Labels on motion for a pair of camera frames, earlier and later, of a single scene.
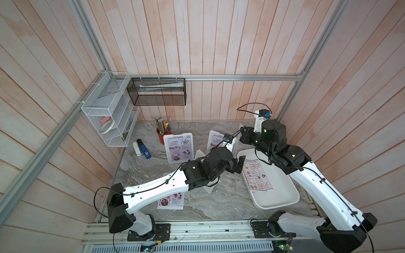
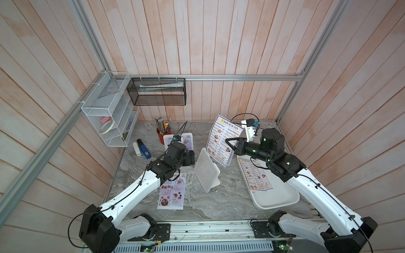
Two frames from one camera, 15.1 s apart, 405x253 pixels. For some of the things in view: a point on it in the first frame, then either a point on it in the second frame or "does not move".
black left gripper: x=239 y=168 to x=189 y=158
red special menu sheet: x=174 y=202 does not move
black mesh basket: x=157 y=91 does not move
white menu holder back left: x=179 y=147 does not move
